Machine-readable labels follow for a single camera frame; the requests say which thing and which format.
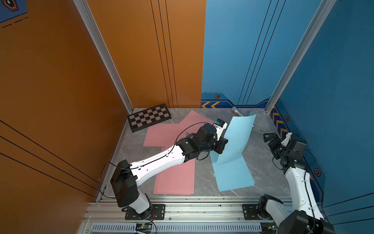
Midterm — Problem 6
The light blue paper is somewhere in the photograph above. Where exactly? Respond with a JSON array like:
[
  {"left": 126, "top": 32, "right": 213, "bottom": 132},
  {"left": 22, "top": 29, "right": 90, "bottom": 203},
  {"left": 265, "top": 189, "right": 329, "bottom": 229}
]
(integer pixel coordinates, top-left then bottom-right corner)
[
  {"left": 211, "top": 114, "right": 256, "bottom": 167},
  {"left": 210, "top": 152, "right": 255, "bottom": 192}
]

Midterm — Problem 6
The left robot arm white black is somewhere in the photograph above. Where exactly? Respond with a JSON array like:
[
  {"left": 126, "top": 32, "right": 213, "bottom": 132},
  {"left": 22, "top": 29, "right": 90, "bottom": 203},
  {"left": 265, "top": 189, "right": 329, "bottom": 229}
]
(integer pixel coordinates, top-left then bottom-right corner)
[{"left": 110, "top": 119, "right": 228, "bottom": 219}]

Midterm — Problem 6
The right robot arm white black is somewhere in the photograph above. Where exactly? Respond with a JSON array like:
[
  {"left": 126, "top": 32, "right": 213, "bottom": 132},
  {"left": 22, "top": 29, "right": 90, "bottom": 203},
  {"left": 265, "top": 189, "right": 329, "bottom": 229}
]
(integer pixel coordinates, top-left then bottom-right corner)
[{"left": 257, "top": 133, "right": 335, "bottom": 234}]

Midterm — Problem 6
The silver microphone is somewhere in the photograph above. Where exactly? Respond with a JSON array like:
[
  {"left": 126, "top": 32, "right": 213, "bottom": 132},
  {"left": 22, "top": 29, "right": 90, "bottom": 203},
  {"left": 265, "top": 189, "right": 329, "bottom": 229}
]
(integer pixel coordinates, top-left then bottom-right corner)
[{"left": 231, "top": 107, "right": 249, "bottom": 117}]

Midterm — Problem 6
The black white checkerboard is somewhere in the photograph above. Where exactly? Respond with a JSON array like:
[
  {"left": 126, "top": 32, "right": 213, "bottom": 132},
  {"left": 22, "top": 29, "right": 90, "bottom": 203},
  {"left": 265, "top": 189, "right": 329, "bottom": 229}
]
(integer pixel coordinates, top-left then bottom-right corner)
[{"left": 128, "top": 103, "right": 171, "bottom": 132}]

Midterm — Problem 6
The left green circuit board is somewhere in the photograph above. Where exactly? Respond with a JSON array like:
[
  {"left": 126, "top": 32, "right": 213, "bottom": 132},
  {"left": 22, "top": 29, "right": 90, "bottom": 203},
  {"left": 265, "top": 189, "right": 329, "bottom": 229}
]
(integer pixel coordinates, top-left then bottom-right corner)
[{"left": 134, "top": 223, "right": 153, "bottom": 234}]

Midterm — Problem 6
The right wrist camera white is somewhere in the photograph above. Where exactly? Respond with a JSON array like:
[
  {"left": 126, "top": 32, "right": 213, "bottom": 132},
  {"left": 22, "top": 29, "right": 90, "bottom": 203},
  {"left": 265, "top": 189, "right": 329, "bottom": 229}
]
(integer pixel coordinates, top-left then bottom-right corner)
[{"left": 281, "top": 132, "right": 293, "bottom": 147}]

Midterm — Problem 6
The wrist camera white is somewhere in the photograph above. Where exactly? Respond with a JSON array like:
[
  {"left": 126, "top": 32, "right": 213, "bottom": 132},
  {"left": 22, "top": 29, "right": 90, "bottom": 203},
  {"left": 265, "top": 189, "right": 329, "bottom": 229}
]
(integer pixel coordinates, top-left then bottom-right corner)
[
  {"left": 281, "top": 132, "right": 293, "bottom": 147},
  {"left": 213, "top": 119, "right": 228, "bottom": 140}
]

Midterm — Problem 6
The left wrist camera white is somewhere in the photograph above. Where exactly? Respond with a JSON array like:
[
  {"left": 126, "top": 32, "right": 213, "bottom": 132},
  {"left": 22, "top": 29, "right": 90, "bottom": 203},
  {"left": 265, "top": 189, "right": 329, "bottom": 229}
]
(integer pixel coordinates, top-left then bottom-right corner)
[{"left": 213, "top": 119, "right": 228, "bottom": 140}]

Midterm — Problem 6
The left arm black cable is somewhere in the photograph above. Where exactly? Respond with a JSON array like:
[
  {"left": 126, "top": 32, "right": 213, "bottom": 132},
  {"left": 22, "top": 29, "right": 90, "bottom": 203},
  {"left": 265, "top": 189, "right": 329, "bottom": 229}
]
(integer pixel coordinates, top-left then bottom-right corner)
[{"left": 98, "top": 121, "right": 217, "bottom": 199}]

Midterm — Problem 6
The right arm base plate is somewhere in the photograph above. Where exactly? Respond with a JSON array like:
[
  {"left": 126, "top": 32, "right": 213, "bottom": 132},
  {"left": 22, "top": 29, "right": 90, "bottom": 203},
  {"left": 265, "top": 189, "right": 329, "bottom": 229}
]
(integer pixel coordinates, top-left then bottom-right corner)
[{"left": 242, "top": 200, "right": 288, "bottom": 222}]

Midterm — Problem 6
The aluminium rail frame front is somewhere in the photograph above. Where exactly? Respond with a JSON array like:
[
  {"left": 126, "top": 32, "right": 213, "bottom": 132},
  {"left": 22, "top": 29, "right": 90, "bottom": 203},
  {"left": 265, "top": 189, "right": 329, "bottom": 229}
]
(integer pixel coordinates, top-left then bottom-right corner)
[{"left": 78, "top": 196, "right": 293, "bottom": 234}]

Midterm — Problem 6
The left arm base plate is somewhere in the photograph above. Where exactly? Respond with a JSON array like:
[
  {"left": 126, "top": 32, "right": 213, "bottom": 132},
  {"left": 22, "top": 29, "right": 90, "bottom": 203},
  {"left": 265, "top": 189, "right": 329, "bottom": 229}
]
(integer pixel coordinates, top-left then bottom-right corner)
[{"left": 125, "top": 204, "right": 166, "bottom": 220}]

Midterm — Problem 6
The right aluminium corner post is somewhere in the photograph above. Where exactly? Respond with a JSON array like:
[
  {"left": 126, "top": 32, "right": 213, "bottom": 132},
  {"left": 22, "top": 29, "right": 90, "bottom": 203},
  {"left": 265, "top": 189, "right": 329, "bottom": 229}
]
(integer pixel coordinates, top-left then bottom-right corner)
[{"left": 265, "top": 0, "right": 336, "bottom": 115}]

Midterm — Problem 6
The aluminium corner post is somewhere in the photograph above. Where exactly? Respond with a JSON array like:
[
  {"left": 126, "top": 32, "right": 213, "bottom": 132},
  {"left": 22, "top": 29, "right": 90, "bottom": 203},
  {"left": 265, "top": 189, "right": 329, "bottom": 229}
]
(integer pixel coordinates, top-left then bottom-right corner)
[
  {"left": 265, "top": 0, "right": 336, "bottom": 115},
  {"left": 74, "top": 0, "right": 133, "bottom": 114}
]

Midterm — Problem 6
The left aluminium corner post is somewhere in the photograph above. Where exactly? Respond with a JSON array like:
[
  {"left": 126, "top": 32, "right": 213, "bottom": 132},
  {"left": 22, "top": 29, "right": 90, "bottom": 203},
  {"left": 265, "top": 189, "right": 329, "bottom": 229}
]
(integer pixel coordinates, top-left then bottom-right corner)
[{"left": 74, "top": 0, "right": 133, "bottom": 114}]

